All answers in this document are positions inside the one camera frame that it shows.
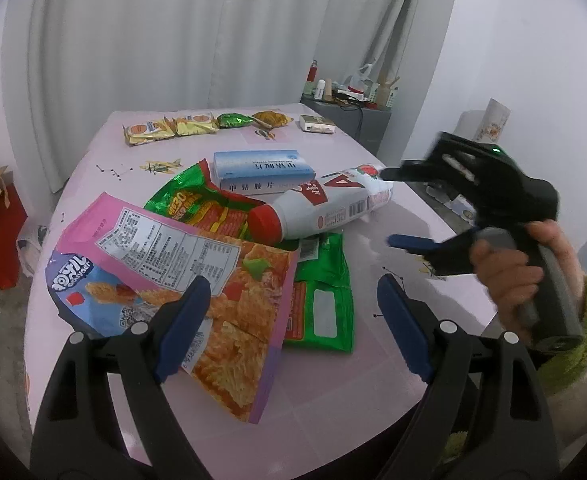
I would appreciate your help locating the brown cardboard tube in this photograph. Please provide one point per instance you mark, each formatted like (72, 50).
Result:
(329, 90)

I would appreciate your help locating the white bottle red cap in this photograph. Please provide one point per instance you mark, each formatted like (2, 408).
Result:
(323, 210)

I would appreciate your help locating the small green snack packet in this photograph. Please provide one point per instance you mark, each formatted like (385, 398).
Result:
(234, 120)

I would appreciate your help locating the floral printed paper roll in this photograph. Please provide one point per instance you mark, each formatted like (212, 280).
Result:
(493, 120)

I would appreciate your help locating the person's right forearm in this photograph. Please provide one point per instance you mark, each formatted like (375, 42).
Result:
(583, 360)

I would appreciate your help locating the pink snack bag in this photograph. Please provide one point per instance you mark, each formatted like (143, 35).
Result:
(138, 240)

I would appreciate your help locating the person's right hand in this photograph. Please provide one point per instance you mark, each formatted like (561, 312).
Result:
(503, 280)

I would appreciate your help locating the white printed carton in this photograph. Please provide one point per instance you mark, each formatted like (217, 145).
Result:
(456, 205)

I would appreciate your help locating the blue white box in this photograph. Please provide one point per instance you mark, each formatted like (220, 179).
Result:
(258, 170)

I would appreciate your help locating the small white bottle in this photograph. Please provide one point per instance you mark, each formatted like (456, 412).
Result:
(321, 89)

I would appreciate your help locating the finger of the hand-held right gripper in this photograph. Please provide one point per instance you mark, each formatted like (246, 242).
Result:
(413, 242)
(413, 170)

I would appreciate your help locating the white curtain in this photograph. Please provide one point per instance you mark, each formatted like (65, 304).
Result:
(173, 35)

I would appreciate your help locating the grey cabinet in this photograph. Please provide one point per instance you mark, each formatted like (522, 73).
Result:
(373, 130)

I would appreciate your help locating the white green utensil holder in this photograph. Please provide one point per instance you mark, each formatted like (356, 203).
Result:
(387, 94)

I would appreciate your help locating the golden snack packet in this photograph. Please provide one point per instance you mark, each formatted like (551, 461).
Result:
(272, 118)

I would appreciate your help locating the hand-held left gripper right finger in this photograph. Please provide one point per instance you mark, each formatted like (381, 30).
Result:
(403, 327)

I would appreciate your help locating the small yellow snack packet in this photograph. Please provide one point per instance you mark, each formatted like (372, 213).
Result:
(196, 124)
(148, 132)

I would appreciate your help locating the white paper roll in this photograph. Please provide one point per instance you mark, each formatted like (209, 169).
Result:
(468, 127)

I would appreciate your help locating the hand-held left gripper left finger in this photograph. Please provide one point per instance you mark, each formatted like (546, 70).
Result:
(183, 332)

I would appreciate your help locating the red white object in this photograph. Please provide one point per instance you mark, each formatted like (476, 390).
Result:
(361, 97)

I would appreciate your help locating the red green bottle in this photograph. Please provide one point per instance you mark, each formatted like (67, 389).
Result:
(312, 72)

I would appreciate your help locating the green red snack bag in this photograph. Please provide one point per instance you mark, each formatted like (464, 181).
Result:
(198, 205)

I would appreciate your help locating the small white card box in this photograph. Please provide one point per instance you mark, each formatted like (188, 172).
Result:
(316, 124)

